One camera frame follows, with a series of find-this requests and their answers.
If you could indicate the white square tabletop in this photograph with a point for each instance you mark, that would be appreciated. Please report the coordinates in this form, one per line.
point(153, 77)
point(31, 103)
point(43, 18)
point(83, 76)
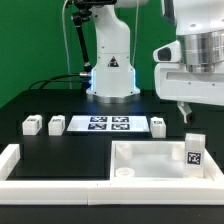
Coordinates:
point(156, 160)

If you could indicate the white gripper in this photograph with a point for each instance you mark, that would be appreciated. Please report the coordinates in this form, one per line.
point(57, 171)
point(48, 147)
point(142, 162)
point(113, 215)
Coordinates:
point(174, 82)

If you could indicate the white marker sheet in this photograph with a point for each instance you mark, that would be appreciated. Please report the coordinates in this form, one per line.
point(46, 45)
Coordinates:
point(108, 124)

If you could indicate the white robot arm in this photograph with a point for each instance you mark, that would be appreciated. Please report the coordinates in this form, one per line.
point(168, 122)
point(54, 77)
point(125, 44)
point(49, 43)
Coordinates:
point(188, 70)

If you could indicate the white U-shaped fence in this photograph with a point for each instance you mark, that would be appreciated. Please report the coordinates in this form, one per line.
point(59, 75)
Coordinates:
point(110, 191)

